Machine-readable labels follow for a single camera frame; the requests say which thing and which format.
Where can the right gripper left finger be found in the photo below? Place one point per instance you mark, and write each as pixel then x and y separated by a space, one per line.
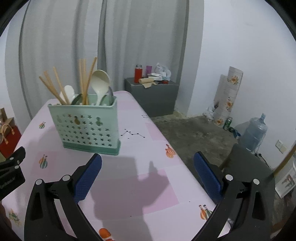
pixel 71 189

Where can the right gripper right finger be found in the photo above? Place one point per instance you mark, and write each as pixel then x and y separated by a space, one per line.
pixel 222 189

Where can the cream plastic ladle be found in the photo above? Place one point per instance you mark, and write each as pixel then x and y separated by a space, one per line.
pixel 100 83

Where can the red gift bag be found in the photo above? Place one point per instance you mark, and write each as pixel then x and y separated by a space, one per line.
pixel 10 137

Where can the green can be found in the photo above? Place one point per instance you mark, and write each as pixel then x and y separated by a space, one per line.
pixel 227 123

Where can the blue water jug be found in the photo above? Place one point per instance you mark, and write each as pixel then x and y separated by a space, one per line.
pixel 254 133

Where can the green plastic utensil holder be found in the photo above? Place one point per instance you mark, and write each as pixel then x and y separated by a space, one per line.
pixel 89 128

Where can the white scalloped ladle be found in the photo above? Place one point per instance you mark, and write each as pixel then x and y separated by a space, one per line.
pixel 69 91

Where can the floral wallpaper roll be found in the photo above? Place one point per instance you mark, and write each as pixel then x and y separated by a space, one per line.
pixel 226 93

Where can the dark grey cabinet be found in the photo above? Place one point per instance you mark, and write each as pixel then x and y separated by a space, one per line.
pixel 157 100

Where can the clear plastic bag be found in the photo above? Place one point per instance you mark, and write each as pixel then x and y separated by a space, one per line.
pixel 163 71

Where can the brown paper roll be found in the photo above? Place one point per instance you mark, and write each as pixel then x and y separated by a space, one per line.
pixel 146 80

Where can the red thermos bottle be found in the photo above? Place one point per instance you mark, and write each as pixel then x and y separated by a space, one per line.
pixel 137 73

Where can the purple cup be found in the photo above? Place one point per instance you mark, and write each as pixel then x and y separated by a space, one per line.
pixel 148 70

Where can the grey curtain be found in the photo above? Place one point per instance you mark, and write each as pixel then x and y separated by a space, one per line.
pixel 121 34

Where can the white wall socket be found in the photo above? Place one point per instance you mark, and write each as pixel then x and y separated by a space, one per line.
pixel 280 146

